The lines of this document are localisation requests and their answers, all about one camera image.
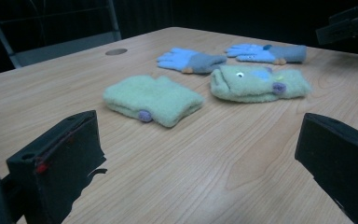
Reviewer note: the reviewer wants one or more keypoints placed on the green fuzzy glove with eye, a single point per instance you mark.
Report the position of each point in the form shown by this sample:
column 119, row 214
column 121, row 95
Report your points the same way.
column 251, row 85

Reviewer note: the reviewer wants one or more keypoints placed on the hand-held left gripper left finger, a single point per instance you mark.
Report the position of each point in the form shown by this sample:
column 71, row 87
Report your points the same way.
column 59, row 155

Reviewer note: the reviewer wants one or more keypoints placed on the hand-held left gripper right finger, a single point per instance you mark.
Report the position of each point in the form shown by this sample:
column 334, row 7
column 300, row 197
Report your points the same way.
column 341, row 158

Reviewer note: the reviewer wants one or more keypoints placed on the green fuzzy folded glove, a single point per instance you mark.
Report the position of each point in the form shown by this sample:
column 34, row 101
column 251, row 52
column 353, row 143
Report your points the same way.
column 155, row 98

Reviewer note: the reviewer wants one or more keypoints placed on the grey metal stand frame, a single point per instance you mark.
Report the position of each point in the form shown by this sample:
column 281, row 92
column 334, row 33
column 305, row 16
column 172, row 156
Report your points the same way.
column 62, row 46

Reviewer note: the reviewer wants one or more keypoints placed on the blue grey knit glove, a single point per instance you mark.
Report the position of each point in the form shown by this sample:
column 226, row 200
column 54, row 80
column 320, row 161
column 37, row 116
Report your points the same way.
column 183, row 59
column 261, row 53

